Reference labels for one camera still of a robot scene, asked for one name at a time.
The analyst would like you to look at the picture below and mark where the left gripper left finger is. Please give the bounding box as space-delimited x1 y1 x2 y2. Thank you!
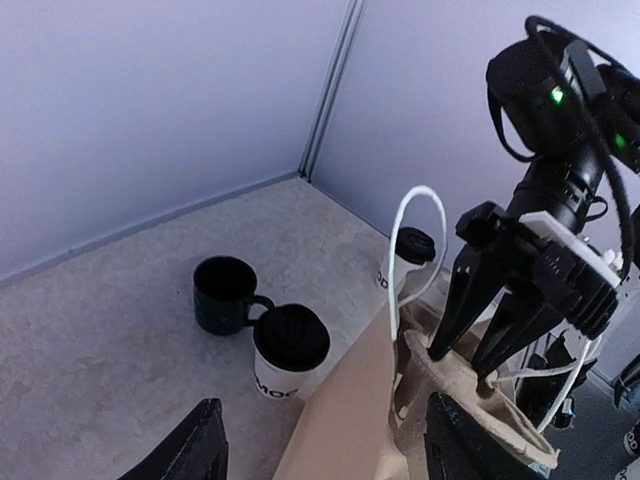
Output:
120 398 229 480

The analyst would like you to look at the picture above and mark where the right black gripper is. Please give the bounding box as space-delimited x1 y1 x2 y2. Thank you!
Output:
428 201 555 382

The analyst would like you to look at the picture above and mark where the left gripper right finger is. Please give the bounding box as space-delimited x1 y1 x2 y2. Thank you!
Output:
424 392 530 480

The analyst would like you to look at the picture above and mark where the cardboard cup carrier tray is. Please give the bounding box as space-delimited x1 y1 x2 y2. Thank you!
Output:
394 330 559 479

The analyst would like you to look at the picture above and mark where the black cup lid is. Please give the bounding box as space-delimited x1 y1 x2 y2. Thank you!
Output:
253 304 331 372
395 226 436 265

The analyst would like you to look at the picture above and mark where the white paper cup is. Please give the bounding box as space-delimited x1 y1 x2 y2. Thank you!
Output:
253 347 318 401
375 243 426 306

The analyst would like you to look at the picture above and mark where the brown paper bag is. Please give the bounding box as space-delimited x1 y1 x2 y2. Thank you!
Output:
272 185 596 480

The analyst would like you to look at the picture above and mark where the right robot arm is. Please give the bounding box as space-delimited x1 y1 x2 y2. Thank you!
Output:
428 15 639 379

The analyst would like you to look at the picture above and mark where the dark green mug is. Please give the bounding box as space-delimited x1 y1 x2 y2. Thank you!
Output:
193 256 275 336

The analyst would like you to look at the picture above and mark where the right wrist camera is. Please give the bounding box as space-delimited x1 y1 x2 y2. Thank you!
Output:
520 211 621 340

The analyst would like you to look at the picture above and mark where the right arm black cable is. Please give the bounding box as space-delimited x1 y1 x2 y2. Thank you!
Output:
489 14 640 281

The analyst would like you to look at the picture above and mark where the right aluminium corner post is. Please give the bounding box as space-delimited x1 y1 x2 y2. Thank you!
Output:
298 0 367 183

